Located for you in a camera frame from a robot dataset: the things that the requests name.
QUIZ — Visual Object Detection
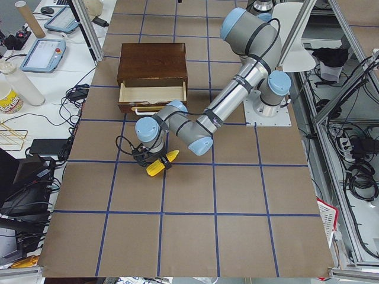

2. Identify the yellow corn cob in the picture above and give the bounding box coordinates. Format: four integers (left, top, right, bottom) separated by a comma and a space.
146, 150, 179, 176

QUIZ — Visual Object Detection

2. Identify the wooden drawer with white handle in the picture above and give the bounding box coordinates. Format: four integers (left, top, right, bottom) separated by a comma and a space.
117, 82, 187, 115

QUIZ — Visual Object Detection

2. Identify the dark wooden drawer box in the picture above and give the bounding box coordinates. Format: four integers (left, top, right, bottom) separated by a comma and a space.
117, 43, 188, 87

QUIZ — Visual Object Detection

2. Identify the black power adapter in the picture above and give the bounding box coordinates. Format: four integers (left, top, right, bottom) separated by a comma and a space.
29, 138, 68, 156

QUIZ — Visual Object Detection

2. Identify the blue teach pendant near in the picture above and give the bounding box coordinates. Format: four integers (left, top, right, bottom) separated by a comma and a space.
20, 39, 66, 73

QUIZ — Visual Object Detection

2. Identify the blue teach pendant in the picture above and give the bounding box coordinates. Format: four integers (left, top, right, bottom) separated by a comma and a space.
20, 39, 66, 73
44, 6, 78, 34

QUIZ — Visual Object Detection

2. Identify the frosted plastic bottle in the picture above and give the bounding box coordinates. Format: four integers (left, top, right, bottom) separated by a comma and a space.
1, 60, 46, 107

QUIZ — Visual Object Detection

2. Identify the white plastic basket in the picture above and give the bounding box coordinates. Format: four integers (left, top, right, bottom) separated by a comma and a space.
317, 198, 338, 247

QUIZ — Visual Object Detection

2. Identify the yellow printed paper cup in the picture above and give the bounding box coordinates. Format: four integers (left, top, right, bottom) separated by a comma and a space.
0, 80, 24, 114

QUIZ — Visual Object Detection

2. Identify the blue teach pendant far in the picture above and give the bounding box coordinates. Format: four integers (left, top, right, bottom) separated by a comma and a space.
44, 6, 78, 34

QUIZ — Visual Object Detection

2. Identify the cardboard tube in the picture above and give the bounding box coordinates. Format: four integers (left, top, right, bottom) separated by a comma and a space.
14, 1, 46, 38

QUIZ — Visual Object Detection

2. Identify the black computer mouse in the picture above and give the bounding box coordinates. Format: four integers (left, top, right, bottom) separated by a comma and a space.
40, 6, 54, 15

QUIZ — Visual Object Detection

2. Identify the aluminium frame post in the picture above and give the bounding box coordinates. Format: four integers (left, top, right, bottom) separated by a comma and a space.
68, 0, 104, 62

